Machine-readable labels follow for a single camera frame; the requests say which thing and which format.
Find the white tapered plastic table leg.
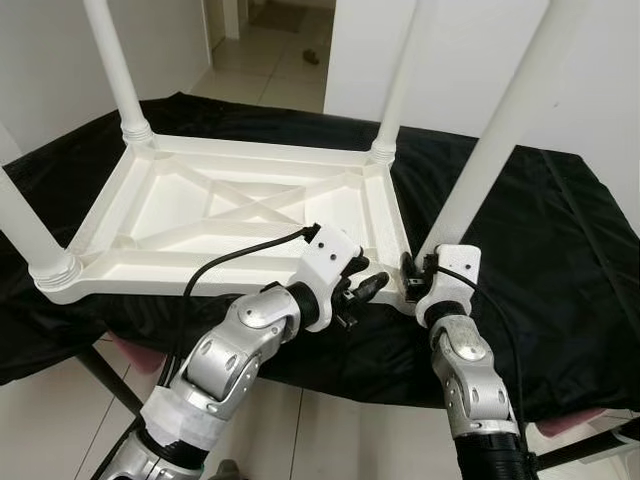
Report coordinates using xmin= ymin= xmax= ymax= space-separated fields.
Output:
xmin=0 ymin=165 xmax=83 ymax=291
xmin=415 ymin=0 xmax=591 ymax=261
xmin=83 ymin=0 xmax=156 ymax=149
xmin=370 ymin=0 xmax=436 ymax=161

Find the white plastic table top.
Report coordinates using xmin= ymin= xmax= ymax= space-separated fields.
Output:
xmin=33 ymin=130 xmax=416 ymax=306

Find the black table cloth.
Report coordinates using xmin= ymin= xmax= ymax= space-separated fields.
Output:
xmin=0 ymin=92 xmax=640 ymax=421

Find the silver robot left leg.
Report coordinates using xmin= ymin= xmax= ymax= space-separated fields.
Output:
xmin=210 ymin=460 xmax=241 ymax=480

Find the black metal table leg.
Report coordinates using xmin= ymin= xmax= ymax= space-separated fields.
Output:
xmin=75 ymin=345 xmax=146 ymax=416

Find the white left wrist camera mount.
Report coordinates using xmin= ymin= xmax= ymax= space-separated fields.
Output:
xmin=295 ymin=225 xmax=363 ymax=331

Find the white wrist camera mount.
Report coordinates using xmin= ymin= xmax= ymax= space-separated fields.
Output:
xmin=415 ymin=245 xmax=483 ymax=323
xmin=295 ymin=225 xmax=363 ymax=331

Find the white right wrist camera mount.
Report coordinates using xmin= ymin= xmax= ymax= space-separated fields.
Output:
xmin=415 ymin=245 xmax=483 ymax=323

